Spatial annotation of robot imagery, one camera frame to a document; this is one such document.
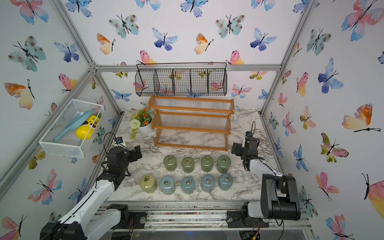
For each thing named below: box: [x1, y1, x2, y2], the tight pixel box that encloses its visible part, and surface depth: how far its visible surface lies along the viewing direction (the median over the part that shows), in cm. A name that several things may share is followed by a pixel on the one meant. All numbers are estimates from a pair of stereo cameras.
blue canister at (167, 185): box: [159, 175, 176, 195], surface depth 79 cm
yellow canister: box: [139, 174, 158, 193], surface depth 80 cm
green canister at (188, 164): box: [181, 156, 195, 174], surface depth 88 cm
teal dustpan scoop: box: [53, 108, 94, 141], surface depth 70 cm
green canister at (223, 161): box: [216, 155, 231, 174], surface depth 88 cm
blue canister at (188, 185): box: [180, 176, 196, 195], surface depth 80 cm
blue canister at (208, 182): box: [201, 174, 216, 193], surface depth 81 cm
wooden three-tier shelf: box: [148, 95, 235, 151], surface depth 109 cm
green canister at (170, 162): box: [163, 154, 178, 172], surface depth 89 cm
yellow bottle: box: [75, 113, 102, 140], surface depth 72 cm
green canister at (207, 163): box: [200, 155, 214, 173], surface depth 88 cm
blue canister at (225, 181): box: [218, 173, 234, 191], surface depth 81 cm
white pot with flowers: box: [130, 108, 153, 141], surface depth 100 cm
